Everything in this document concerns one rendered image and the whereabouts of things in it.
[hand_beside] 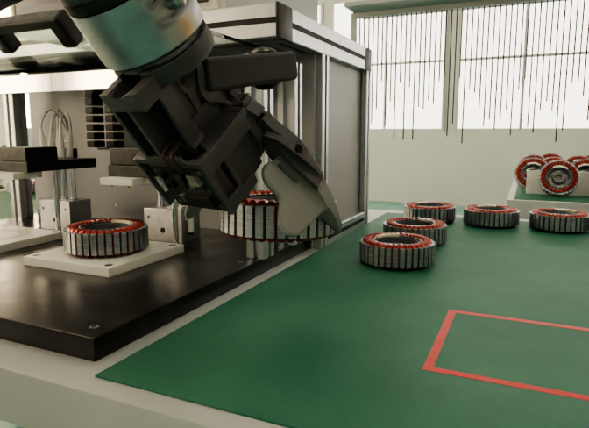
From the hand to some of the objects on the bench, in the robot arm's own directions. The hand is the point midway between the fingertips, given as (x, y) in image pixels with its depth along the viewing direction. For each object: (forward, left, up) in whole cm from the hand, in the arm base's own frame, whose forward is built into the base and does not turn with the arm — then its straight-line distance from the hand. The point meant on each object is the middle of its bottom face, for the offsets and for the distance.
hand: (281, 213), depth 49 cm
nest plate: (+5, +32, -12) cm, 34 cm away
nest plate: (+3, +56, -14) cm, 57 cm away
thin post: (+14, +26, -12) cm, 32 cm away
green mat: (+34, -18, -11) cm, 40 cm away
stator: (+32, -1, -12) cm, 34 cm away
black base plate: (+5, +44, -15) cm, 46 cm away
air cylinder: (+20, +33, -12) cm, 40 cm away
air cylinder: (+17, +57, -14) cm, 61 cm away
